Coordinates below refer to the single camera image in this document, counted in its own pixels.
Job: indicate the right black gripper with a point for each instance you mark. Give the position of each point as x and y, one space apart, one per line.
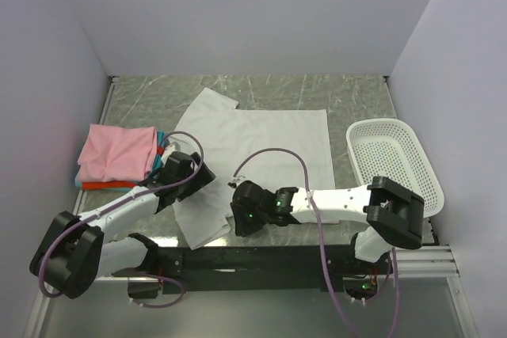
242 228

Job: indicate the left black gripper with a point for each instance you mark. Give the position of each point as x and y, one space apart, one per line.
203 177

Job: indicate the white t shirt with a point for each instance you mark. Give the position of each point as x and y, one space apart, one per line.
257 144

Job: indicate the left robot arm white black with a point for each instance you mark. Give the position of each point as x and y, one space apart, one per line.
77 249

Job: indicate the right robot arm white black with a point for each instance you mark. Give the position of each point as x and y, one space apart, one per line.
394 214

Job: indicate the teal folded t shirt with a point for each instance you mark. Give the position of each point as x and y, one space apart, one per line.
158 160

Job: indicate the pink folded t shirt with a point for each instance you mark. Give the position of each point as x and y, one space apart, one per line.
115 152

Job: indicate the orange folded t shirt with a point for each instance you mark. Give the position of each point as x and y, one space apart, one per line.
116 185

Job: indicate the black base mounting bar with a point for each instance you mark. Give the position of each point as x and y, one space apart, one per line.
253 269

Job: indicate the white perforated plastic basket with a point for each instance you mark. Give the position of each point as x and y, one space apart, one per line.
390 148

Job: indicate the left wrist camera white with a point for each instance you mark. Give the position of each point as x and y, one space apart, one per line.
163 152

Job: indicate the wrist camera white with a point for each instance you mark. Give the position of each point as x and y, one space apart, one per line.
163 152
235 181

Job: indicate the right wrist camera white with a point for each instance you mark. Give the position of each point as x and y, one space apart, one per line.
235 181

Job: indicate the aluminium extrusion rail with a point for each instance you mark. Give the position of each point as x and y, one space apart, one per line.
426 262

